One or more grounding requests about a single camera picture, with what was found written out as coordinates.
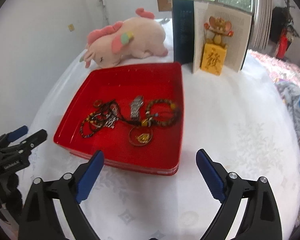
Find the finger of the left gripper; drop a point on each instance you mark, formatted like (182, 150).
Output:
(15, 139)

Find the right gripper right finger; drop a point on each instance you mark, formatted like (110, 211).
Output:
(261, 219)

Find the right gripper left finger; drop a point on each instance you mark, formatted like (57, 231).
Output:
(39, 218)

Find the red tin tray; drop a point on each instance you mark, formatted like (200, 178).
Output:
(150, 145)

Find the silver wristwatch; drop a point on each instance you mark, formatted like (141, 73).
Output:
(135, 106)

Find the mouse figurine on yellow block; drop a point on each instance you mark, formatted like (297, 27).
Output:
(215, 50)

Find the pink unicorn plush toy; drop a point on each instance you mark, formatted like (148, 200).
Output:
(139, 37)

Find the open standing book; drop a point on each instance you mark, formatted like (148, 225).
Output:
(188, 18)

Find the yellow wall socket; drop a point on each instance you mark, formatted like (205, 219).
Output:
(71, 27)

